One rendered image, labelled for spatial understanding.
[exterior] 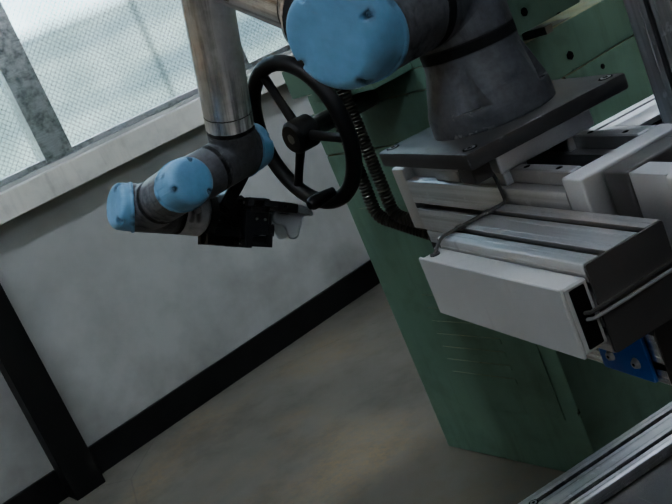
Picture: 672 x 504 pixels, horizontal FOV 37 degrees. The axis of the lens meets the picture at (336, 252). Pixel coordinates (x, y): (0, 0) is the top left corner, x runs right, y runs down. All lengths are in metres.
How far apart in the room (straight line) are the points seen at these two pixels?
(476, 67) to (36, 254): 1.97
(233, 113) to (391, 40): 0.52
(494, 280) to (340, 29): 0.30
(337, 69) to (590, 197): 0.29
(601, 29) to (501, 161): 0.90
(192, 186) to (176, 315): 1.66
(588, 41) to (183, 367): 1.70
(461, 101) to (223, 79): 0.46
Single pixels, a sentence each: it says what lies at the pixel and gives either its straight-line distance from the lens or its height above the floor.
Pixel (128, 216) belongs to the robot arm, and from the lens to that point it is 1.53.
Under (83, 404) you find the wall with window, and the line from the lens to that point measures 2.98.
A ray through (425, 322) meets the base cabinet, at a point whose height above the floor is 0.33.
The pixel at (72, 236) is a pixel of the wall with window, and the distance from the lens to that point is 2.95.
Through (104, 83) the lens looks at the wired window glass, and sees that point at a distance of 3.12.
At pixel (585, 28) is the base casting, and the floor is 0.77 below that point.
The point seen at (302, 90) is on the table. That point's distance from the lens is 2.01.
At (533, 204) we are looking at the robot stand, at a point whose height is 0.74.
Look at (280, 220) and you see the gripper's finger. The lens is 1.67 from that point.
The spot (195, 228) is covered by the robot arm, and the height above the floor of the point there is 0.76.
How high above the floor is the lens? 1.05
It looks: 15 degrees down
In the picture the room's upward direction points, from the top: 23 degrees counter-clockwise
